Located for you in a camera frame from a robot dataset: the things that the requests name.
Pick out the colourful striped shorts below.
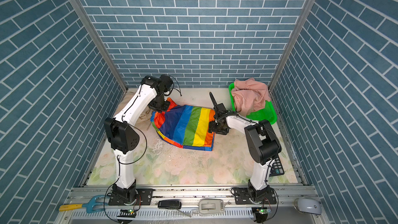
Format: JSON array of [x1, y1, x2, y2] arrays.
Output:
[[150, 98, 215, 151]]

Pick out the pink cloth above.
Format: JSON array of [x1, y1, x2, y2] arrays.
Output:
[[231, 78, 271, 116]]

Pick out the beige drawstring shorts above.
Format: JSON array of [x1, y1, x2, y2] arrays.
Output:
[[121, 94, 153, 126]]

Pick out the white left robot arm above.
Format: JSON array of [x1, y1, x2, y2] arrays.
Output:
[[104, 75, 174, 205]]

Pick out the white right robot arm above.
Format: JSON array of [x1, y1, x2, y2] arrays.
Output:
[[209, 103, 282, 202]]

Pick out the green plastic basket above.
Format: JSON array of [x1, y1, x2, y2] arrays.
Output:
[[229, 83, 277, 124]]

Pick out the black calculator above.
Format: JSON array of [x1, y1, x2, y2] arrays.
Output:
[[270, 157, 285, 177]]

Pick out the black car key fob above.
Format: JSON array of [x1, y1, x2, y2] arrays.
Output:
[[158, 200, 182, 210]]

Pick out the right green lit circuit board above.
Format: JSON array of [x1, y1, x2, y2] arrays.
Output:
[[252, 207, 272, 224]]

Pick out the green lit circuit board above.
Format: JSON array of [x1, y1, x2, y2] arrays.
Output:
[[117, 209, 137, 224], [252, 207, 272, 224]]

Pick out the left green lit circuit board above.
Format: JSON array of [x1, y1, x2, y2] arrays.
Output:
[[117, 209, 137, 224]]

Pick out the white computer mouse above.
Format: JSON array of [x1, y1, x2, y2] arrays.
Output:
[[293, 198, 322, 215]]

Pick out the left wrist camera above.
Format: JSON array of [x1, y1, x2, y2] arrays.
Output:
[[160, 74, 174, 96]]

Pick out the blue yellow handled tool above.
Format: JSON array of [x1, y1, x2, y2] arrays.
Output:
[[59, 196, 107, 214]]

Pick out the aluminium left corner post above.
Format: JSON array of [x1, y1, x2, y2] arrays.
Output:
[[68, 0, 128, 93]]

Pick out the aluminium corner post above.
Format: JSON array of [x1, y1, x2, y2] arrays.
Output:
[[268, 0, 315, 92], [68, 0, 128, 93]]

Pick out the aluminium right corner post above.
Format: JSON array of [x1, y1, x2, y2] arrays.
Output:
[[268, 0, 315, 92]]

